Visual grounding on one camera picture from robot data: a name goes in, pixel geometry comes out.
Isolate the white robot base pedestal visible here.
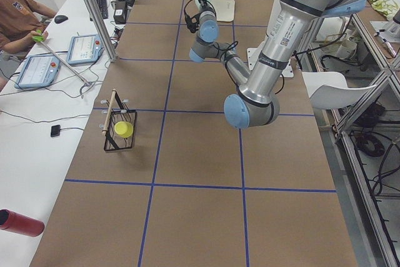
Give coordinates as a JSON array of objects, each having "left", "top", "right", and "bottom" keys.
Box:
[{"left": 246, "top": 0, "right": 301, "bottom": 78}]

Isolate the black wire cup rack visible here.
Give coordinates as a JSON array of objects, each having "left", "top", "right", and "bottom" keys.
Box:
[{"left": 100, "top": 89, "right": 138, "bottom": 153}]

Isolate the person in brown shirt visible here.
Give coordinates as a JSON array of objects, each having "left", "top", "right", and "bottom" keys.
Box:
[{"left": 1, "top": 0, "right": 56, "bottom": 54}]

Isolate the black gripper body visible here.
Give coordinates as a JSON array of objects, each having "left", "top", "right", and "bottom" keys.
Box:
[{"left": 199, "top": 0, "right": 214, "bottom": 14}]

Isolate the cream rabbit tray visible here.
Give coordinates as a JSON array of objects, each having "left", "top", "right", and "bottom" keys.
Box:
[{"left": 211, "top": 0, "right": 236, "bottom": 23}]

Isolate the aluminium frame post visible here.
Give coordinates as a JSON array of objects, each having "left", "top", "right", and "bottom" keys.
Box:
[{"left": 84, "top": 0, "right": 117, "bottom": 63}]

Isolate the small black square device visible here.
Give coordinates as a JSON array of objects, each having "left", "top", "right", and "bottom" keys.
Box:
[{"left": 50, "top": 124, "right": 61, "bottom": 138}]

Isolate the yellow cup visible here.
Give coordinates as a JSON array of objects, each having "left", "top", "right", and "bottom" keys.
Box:
[{"left": 114, "top": 121, "right": 134, "bottom": 139}]

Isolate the black computer mouse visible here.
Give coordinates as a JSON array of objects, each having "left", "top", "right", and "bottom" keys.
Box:
[{"left": 54, "top": 15, "right": 68, "bottom": 24}]

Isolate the metal reacher stick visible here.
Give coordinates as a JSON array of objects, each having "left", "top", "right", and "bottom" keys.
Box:
[{"left": 31, "top": 30, "right": 94, "bottom": 98}]

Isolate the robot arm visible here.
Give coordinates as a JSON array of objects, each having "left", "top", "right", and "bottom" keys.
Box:
[{"left": 189, "top": 0, "right": 366, "bottom": 129}]

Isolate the white chair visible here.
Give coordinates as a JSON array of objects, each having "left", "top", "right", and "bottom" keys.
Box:
[{"left": 302, "top": 71, "right": 377, "bottom": 109}]

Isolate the right teach pendant tablet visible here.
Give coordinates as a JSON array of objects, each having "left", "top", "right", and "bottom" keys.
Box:
[{"left": 66, "top": 34, "right": 104, "bottom": 65}]

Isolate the black power adapter box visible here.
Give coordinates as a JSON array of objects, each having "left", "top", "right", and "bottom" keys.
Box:
[{"left": 113, "top": 1, "right": 128, "bottom": 24}]

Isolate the teach pendant tablet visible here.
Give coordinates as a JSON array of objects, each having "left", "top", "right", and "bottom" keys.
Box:
[
  {"left": 14, "top": 55, "right": 60, "bottom": 89},
  {"left": 66, "top": 34, "right": 104, "bottom": 65}
]

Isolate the wooden rack handle dowel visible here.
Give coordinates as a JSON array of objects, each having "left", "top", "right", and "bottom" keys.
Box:
[{"left": 102, "top": 89, "right": 118, "bottom": 136}]

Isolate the red cylinder bottle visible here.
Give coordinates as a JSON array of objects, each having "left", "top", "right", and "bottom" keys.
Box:
[{"left": 1, "top": 209, "right": 45, "bottom": 237}]

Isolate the left teach pendant tablet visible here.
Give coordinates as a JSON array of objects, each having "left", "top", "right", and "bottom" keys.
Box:
[{"left": 14, "top": 55, "right": 60, "bottom": 89}]

